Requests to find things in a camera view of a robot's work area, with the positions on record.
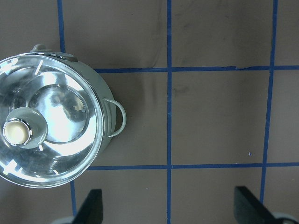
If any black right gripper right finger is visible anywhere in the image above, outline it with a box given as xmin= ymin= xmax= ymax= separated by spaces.
xmin=234 ymin=186 xmax=280 ymax=224

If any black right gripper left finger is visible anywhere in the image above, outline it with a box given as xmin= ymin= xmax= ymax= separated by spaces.
xmin=72 ymin=189 xmax=103 ymax=224

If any glass pot lid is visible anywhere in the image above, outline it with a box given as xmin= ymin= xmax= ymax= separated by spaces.
xmin=0 ymin=52 xmax=104 ymax=189

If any white cooking pot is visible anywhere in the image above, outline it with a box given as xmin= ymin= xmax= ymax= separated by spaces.
xmin=0 ymin=44 xmax=127 ymax=189

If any brown paper table mat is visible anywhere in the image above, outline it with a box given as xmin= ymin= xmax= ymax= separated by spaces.
xmin=0 ymin=0 xmax=299 ymax=224

